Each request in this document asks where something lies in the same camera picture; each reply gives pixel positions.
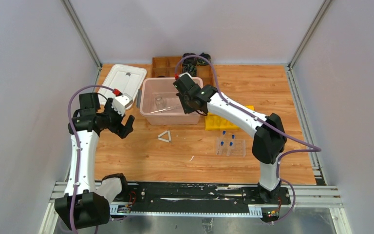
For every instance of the wooden compartment tray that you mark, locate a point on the wooden compartment tray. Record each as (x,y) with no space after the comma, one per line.
(163,70)

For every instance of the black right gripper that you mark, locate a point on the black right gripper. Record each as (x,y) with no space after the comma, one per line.
(187,109)

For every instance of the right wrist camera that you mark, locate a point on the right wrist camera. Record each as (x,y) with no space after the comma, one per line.
(178,76)

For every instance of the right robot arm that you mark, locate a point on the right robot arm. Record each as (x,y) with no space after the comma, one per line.
(268,143)

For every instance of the pink plastic storage bin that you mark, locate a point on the pink plastic storage bin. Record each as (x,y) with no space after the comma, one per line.
(173,117)

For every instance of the clear plastic bag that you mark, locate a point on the clear plastic bag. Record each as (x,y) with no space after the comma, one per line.
(239,147)

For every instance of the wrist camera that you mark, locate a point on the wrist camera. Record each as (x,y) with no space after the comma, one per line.
(178,76)
(121,103)

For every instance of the white plastic bin lid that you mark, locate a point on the white plastic bin lid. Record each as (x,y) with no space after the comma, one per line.
(127,79)

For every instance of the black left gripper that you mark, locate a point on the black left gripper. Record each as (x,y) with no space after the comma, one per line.
(115,123)

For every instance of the small glass beaker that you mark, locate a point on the small glass beaker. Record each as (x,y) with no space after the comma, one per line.
(160,102)

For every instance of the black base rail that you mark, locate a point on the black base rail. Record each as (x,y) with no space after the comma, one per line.
(219,200)

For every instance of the yellow test tube rack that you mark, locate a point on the yellow test tube rack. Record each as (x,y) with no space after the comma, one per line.
(219,121)

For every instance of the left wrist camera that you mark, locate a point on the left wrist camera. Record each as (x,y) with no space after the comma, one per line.
(121,103)

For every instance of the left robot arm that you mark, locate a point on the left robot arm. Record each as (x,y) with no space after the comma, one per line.
(84,205)

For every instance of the white clay triangle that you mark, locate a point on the white clay triangle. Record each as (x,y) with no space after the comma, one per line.
(165,136)

